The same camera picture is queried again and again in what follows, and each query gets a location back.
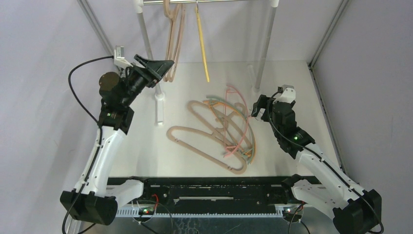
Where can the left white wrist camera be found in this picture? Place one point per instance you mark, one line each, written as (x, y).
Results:
(119, 58)

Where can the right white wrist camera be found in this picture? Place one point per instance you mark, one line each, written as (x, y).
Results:
(287, 94)

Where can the yellow wire hanger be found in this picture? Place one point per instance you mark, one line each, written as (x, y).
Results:
(201, 40)

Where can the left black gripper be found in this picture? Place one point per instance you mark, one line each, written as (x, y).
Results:
(158, 69)

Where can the pink wire hanger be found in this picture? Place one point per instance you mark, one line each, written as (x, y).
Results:
(231, 149)

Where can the white metal clothes rack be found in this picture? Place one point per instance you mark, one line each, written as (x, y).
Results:
(160, 95)

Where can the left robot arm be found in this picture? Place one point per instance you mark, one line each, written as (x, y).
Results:
(91, 200)

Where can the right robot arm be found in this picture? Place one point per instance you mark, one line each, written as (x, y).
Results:
(352, 209)

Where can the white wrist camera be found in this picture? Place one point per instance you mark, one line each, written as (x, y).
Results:
(287, 94)
(119, 58)

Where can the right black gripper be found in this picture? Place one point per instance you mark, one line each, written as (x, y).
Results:
(265, 107)

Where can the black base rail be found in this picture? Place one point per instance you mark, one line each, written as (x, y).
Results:
(257, 195)

